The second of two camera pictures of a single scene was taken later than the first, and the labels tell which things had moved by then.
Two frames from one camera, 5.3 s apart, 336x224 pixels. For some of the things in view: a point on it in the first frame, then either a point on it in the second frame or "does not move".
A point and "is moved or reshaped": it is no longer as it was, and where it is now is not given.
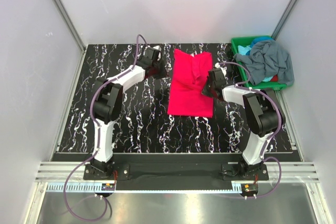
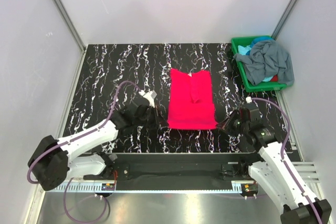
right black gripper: x=204 y=91 → x=227 y=123
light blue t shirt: x=243 y=50 does not move
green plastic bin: x=246 y=42 does not move
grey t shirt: x=266 y=59 does not move
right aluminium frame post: x=291 y=4 does not move
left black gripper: x=163 y=73 → x=157 y=117
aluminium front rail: x=283 y=178 does not move
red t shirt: x=189 y=73 is moved or reshaped
